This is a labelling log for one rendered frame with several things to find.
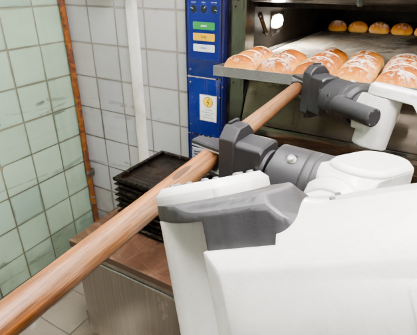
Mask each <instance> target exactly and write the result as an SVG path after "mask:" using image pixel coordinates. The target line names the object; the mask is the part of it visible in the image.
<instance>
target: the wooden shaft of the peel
mask: <svg viewBox="0 0 417 335"><path fill-rule="evenodd" d="M301 91H302V85H301V84H300V83H299V82H294V83H293V84H292V85H290V86H289V87H287V88H286V89H284V91H282V92H281V93H279V94H278V95H276V96H275V97H274V98H272V99H271V100H270V101H268V102H267V103H266V104H264V105H263V106H262V107H260V108H259V109H258V110H256V111H255V112H254V113H253V114H251V115H250V116H248V117H247V118H246V119H244V120H243V121H242V122H246V123H249V125H250V126H251V127H252V128H253V131H254V133H255V132H256V131H258V129H260V127H262V126H263V125H264V124H265V123H267V122H268V121H269V120H270V119H272V117H274V115H276V114H277V113H278V112H279V111H281V110H282V109H283V108H284V107H286V105H288V103H290V102H291V101H292V100H293V99H295V98H296V97H297V96H298V95H300V93H301ZM218 163H219V154H216V153H213V152H211V151H208V150H205V149H204V150H203V151H201V152H200V153H199V154H198V155H196V156H195V157H193V158H192V159H191V160H189V161H188V162H186V163H185V164H184V165H183V166H181V167H180V168H178V169H177V170H176V171H175V172H173V173H172V174H170V175H169V176H168V177H167V178H165V179H164V180H162V181H161V182H160V183H158V184H157V185H155V186H154V187H153V188H152V189H150V190H149V191H147V192H146V193H145V194H144V195H142V196H141V197H139V198H138V199H137V200H136V201H134V202H133V203H131V204H130V205H129V206H128V207H126V208H125V209H123V210H122V211H121V212H120V213H118V214H117V215H115V216H114V217H113V218H112V219H110V220H109V221H107V222H106V223H105V224H103V225H102V226H100V227H99V228H98V229H97V230H95V231H94V232H92V233H91V234H90V235H89V236H87V237H86V238H84V239H83V240H82V241H81V242H79V243H78V244H76V245H75V246H74V247H72V248H71V249H69V250H68V251H67V252H66V253H64V254H63V255H61V256H60V257H59V258H58V259H56V260H55V261H53V262H52V263H51V264H50V265H48V266H47V267H45V268H44V269H43V270H41V271H40V272H39V273H37V274H36V275H35V276H33V277H32V278H31V279H29V280H28V281H27V282H25V283H24V284H22V285H21V286H20V287H19V288H17V289H16V290H14V291H13V292H12V293H11V294H9V295H8V296H6V297H5V298H4V299H3V300H1V301H0V335H19V334H20V333H22V331H24V330H25V329H26V328H27V327H28V326H30V325H31V324H32V323H33V322H34V321H35V320H36V319H37V318H39V317H40V316H41V315H42V314H44V313H45V312H46V311H47V310H48V309H49V308H50V307H51V306H53V305H54V304H55V303H56V302H58V301H59V300H60V299H61V298H62V297H63V296H64V295H65V294H67V293H68V292H69V291H70V290H72V289H73V288H74V287H75V286H76V285H77V284H78V283H79V282H81V281H82V280H83V279H84V278H86V277H87V276H88V275H89V274H90V273H91V272H92V271H93V270H95V269H96V268H97V267H98V266H100V265H101V264H102V263H103V262H104V261H105V260H106V259H107V258H109V257H110V256H111V255H112V254H114V253H115V252H116V251H117V250H119V248H121V246H123V245H124V244H125V243H126V242H128V241H129V240H130V239H131V238H133V236H135V234H137V233H138V232H139V231H140V230H142V229H143V228H144V227H145V226H147V224H149V222H151V221H152V220H153V219H154V218H156V217H157V216H158V215H159V213H158V206H157V202H156V197H157V195H158V194H159V192H160V191H161V189H164V188H168V187H169V186H170V185H173V184H177V183H180V184H182V185H185V184H186V182H189V181H191V182H192V183H195V182H198V181H199V180H200V179H201V178H202V177H203V176H204V175H205V174H207V173H208V172H209V171H210V170H212V169H213V168H214V167H215V166H216V165H217V164H218Z"/></svg>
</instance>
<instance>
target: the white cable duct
mask: <svg viewBox="0 0 417 335"><path fill-rule="evenodd" d="M124 2H125V10H126V24H127V32H128V46H129V53H130V68H131V75H132V89H133V97H134V111H135V119H136V132H137V140H138V154H139V161H140V162H141V161H143V160H145V159H146V158H149V154H148V137H147V129H146V112H145V103H144V87H143V78H142V62H141V53H140V37H139V28H138V12H137V2H136V0H124Z"/></svg>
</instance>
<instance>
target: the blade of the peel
mask: <svg viewBox="0 0 417 335"><path fill-rule="evenodd" d="M224 65H225V63H222V64H217V65H213V75H215V76H225V77H231V78H241V79H247V80H257V81H263V82H273V83H278V84H288V85H291V81H292V80H293V79H294V78H292V77H293V75H292V74H285V73H279V72H267V71H261V70H250V69H244V68H232V67H226V66H224ZM382 70H383V68H382ZM382 70H380V72H379V73H378V76H379V75H380V74H381V73H382ZM355 82H356V83H359V84H362V85H365V86H368V87H370V85H371V84H372V83H367V82H357V81H355ZM401 87H403V86H401ZM403 88H409V89H412V90H417V88H410V87H403Z"/></svg>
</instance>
